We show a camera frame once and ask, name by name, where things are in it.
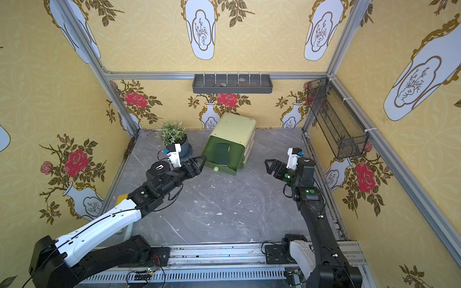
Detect grey wall shelf tray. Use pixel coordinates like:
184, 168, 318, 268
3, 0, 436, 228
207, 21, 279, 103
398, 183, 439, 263
192, 73, 274, 94

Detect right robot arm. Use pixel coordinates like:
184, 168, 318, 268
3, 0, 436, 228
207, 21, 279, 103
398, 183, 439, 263
264, 157, 363, 288

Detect green top drawer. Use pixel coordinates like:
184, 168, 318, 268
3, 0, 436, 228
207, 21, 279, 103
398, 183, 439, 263
202, 136, 246, 176

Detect green scrub sponge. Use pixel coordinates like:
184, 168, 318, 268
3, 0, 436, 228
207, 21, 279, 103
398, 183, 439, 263
214, 144, 230, 167

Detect black wire mesh basket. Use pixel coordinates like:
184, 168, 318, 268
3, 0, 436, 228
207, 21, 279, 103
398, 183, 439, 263
306, 78, 369, 159

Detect green drawer cabinet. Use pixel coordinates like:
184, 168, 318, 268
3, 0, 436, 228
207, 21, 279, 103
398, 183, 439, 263
211, 113, 256, 169

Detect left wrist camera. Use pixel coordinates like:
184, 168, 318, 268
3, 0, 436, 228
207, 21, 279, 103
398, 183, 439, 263
164, 144, 181, 168

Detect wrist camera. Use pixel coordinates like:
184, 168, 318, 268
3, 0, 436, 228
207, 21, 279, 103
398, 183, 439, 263
164, 144, 181, 168
286, 148, 304, 170

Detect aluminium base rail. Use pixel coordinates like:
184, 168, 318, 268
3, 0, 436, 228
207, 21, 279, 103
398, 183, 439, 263
57, 240, 375, 288

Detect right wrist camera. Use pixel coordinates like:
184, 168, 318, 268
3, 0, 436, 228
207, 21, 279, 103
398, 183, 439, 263
286, 148, 304, 170

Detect potted green plant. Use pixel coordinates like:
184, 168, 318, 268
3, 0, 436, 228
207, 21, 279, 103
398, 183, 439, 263
156, 121, 192, 160

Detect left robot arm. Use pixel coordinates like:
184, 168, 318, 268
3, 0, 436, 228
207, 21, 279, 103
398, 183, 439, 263
29, 156, 207, 288

